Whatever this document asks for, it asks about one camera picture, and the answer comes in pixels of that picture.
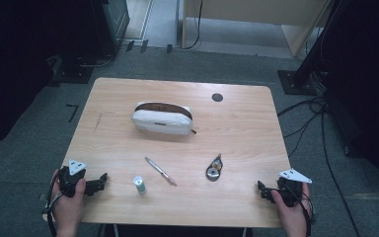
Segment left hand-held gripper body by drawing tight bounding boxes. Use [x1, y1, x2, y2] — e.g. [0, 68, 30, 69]
[58, 159, 95, 198]

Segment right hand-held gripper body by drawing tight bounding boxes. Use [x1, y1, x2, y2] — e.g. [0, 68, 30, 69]
[275, 168, 313, 207]

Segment green and white glue stick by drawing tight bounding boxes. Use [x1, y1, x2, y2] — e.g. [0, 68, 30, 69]
[132, 175, 148, 197]

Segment white pencil case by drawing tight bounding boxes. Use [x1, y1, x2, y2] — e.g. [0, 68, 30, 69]
[130, 101, 197, 136]

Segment person's right hand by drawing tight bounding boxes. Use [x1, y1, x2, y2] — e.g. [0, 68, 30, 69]
[270, 182, 314, 237]

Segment person's left hand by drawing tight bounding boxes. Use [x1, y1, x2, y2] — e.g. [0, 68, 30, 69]
[50, 169, 87, 237]

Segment silver pen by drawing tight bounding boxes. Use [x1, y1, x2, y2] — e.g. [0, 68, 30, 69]
[144, 156, 178, 188]

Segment black stand base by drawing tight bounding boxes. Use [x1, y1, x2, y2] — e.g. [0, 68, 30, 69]
[52, 53, 95, 85]

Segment black stand with square base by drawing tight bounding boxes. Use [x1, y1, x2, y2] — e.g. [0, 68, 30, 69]
[277, 0, 346, 97]

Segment dark curtain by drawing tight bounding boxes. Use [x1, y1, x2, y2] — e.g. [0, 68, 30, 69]
[0, 0, 95, 155]
[324, 0, 379, 202]

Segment black cabinet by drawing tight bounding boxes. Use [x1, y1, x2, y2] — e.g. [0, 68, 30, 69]
[90, 0, 131, 59]

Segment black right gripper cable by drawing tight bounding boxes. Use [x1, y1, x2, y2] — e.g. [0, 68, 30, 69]
[299, 190, 316, 237]

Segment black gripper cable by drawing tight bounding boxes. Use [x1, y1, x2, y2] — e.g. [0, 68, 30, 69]
[41, 169, 64, 237]
[299, 190, 316, 237]

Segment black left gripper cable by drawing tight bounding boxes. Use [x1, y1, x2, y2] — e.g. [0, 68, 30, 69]
[41, 169, 64, 237]

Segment black floor cables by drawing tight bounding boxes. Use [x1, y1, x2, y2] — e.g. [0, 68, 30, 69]
[276, 95, 364, 237]

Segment black hanging cable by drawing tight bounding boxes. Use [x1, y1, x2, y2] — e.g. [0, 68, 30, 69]
[183, 0, 204, 50]

